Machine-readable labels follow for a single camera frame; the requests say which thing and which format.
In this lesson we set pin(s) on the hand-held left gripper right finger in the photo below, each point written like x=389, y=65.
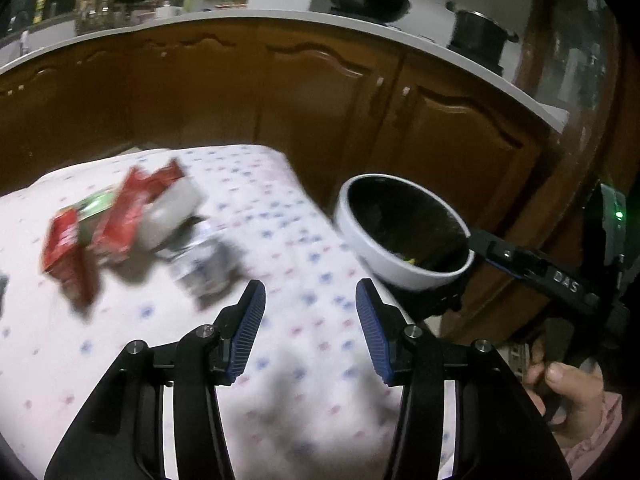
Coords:
x=372, y=335

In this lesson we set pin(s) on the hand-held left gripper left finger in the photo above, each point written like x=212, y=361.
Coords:
x=247, y=332

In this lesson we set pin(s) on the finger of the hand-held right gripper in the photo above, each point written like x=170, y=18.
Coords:
x=432, y=302
x=520, y=262

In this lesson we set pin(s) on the white bowl black inside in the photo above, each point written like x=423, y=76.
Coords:
x=400, y=232

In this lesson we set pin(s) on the silver foil wrapper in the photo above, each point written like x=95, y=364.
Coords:
x=202, y=265

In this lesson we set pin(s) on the white paper cupcake liner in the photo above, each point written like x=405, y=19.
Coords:
x=172, y=210

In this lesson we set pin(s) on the red snack wrapper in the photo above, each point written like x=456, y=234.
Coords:
x=132, y=210
x=67, y=255

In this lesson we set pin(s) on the green packet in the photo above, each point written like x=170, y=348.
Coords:
x=94, y=205

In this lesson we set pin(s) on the person's right hand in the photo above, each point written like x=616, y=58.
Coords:
x=565, y=385

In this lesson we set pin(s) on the dotted white tablecloth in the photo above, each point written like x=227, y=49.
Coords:
x=305, y=260

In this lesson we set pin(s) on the wooden glass door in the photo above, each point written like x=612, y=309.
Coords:
x=575, y=75

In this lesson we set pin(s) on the black portable stove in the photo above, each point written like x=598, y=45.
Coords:
x=492, y=66

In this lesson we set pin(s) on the brown wooden kitchen cabinets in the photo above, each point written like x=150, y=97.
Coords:
x=320, y=100

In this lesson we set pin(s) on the black cooking pot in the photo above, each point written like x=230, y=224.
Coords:
x=477, y=32

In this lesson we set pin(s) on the group of glass jars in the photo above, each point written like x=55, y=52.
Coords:
x=97, y=10

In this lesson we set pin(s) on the yellow bottle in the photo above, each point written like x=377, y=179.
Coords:
x=42, y=6

